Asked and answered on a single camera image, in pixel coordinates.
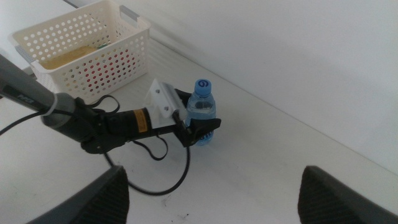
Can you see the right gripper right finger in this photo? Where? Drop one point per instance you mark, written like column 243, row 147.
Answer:
column 323, row 199

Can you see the white perforated plastic basket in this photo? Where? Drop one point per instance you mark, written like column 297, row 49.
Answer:
column 141, row 34

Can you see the yellow tea bottle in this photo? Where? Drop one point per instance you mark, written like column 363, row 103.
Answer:
column 68, row 56

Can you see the red soda can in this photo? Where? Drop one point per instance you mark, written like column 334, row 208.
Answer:
column 103, row 67

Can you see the water bottle with blue cap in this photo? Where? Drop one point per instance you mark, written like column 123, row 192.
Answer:
column 202, row 105

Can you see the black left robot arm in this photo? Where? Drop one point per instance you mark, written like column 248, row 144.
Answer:
column 18, row 87

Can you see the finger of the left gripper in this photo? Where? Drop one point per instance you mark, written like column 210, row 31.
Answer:
column 184, row 96
column 205, row 126

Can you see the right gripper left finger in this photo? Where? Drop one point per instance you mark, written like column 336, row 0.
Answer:
column 102, row 199

